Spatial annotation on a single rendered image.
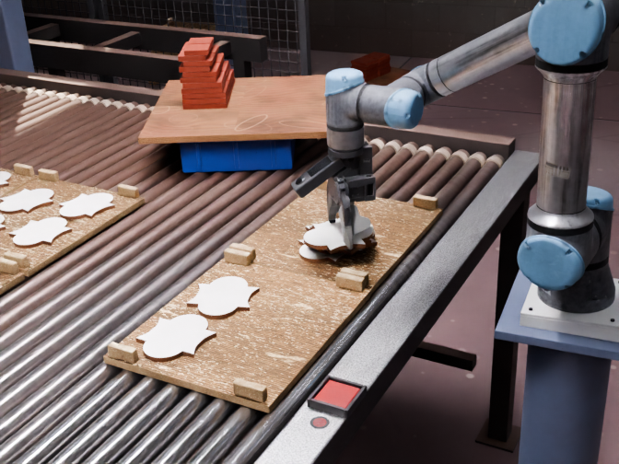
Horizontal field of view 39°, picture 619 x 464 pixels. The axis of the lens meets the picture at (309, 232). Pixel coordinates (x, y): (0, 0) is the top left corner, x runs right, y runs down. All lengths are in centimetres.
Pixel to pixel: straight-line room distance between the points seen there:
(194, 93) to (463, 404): 134
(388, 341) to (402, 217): 48
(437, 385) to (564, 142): 167
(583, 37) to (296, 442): 78
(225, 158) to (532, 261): 104
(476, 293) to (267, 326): 201
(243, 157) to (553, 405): 103
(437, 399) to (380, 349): 140
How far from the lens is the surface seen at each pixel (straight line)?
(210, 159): 240
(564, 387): 190
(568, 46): 148
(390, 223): 205
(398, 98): 168
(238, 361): 160
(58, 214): 224
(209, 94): 253
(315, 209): 213
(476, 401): 303
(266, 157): 238
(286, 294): 178
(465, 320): 344
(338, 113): 174
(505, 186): 231
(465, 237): 204
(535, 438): 201
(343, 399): 151
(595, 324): 179
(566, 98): 153
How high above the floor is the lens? 185
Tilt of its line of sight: 27 degrees down
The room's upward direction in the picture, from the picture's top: 3 degrees counter-clockwise
